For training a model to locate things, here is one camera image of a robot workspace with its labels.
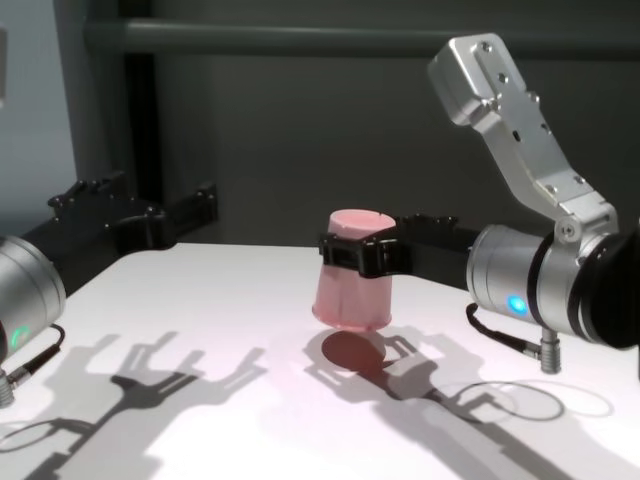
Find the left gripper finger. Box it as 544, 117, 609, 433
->
160, 182, 220, 247
47, 170, 127, 222

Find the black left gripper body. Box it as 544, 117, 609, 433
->
19, 199, 174, 296

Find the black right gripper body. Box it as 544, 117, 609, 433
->
409, 229, 481, 289

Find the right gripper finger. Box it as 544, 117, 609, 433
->
318, 227, 417, 280
394, 213, 460, 239

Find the pink plastic cup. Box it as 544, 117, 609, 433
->
310, 209, 397, 333

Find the grey horizontal handrail pipe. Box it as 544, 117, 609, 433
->
83, 18, 640, 57

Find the dark vertical frame post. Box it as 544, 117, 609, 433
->
123, 52, 160, 201

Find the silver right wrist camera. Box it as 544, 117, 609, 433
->
428, 33, 620, 251

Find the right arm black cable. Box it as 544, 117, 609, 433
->
464, 302, 562, 375

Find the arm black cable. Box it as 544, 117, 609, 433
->
464, 302, 562, 375
0, 323, 67, 409

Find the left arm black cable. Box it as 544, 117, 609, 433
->
0, 323, 67, 409

